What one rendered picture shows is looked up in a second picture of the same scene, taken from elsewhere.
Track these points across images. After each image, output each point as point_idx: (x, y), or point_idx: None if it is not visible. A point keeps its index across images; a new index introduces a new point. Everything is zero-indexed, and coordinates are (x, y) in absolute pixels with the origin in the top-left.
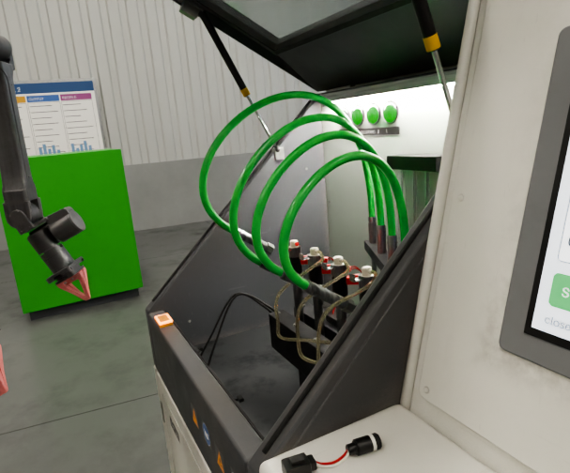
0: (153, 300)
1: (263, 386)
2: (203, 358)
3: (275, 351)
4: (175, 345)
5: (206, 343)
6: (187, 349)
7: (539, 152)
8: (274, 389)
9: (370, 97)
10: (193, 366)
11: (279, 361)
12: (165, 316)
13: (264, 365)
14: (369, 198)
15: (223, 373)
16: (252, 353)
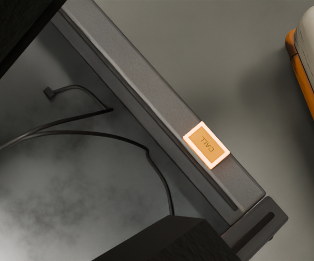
0: (268, 213)
1: (23, 131)
2: (75, 28)
3: (25, 244)
4: (139, 62)
5: (116, 135)
6: (112, 51)
7: None
8: (4, 125)
9: None
10: (80, 4)
11: (11, 207)
12: (205, 150)
13: (35, 192)
14: None
15: (101, 163)
16: (69, 234)
